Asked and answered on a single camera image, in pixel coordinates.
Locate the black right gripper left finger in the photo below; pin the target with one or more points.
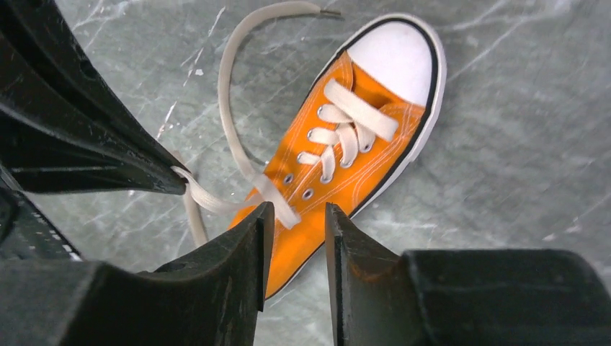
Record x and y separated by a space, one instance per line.
210 296

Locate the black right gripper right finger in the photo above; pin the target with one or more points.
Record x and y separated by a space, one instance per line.
459 296

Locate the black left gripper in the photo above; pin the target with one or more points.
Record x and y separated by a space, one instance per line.
63 130

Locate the orange canvas sneaker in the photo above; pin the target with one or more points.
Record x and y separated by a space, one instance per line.
367 115

